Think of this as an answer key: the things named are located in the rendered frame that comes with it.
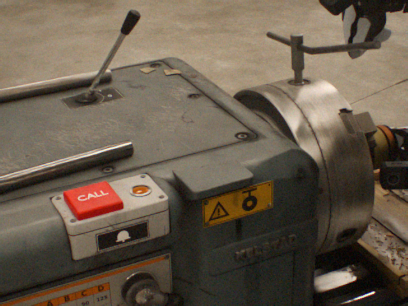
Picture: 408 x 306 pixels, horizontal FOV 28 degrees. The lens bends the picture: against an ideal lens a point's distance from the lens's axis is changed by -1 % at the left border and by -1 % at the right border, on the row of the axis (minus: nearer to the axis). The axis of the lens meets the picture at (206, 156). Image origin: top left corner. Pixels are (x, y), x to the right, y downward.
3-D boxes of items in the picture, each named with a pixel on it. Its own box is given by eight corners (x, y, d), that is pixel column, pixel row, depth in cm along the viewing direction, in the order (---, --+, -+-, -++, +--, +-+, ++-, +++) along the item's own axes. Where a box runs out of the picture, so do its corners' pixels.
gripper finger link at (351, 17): (376, 51, 127) (391, 3, 121) (345, 58, 125) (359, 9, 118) (365, 40, 129) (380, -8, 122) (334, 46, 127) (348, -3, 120)
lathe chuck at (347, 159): (331, 289, 136) (328, 111, 124) (242, 219, 162) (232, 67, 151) (375, 273, 139) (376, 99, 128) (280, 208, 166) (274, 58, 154)
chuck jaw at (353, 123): (320, 169, 142) (348, 138, 132) (309, 145, 144) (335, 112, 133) (371, 155, 146) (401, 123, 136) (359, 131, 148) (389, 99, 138)
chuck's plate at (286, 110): (314, 294, 135) (309, 116, 123) (226, 224, 161) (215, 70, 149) (331, 289, 136) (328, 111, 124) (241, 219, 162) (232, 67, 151)
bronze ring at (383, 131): (364, 141, 143) (405, 131, 147) (333, 121, 150) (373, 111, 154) (359, 187, 147) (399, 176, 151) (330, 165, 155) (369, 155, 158)
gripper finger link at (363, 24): (387, 64, 125) (403, 14, 119) (356, 71, 123) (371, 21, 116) (376, 51, 127) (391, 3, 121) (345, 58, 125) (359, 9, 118)
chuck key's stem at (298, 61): (290, 97, 141) (287, 33, 136) (301, 95, 142) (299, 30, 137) (296, 101, 139) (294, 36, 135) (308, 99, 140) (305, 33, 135)
